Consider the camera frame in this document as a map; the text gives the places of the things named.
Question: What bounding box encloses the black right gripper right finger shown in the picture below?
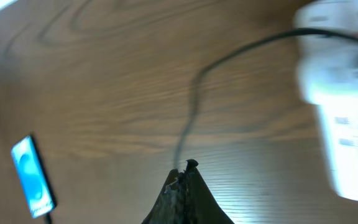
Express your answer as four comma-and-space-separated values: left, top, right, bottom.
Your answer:
185, 159, 234, 224

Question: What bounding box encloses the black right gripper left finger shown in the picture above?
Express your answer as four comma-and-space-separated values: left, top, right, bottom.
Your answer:
142, 169, 186, 224

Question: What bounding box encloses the black USB charging cable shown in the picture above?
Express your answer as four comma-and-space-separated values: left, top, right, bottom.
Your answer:
44, 27, 358, 224

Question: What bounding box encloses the blue Samsung Galaxy smartphone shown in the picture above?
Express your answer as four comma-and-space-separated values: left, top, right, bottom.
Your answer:
11, 134, 57, 224

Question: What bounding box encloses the white power strip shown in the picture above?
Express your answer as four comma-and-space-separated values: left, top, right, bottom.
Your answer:
316, 98, 358, 201

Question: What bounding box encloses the white USB wall charger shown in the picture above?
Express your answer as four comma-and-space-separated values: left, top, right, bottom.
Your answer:
294, 0, 358, 105

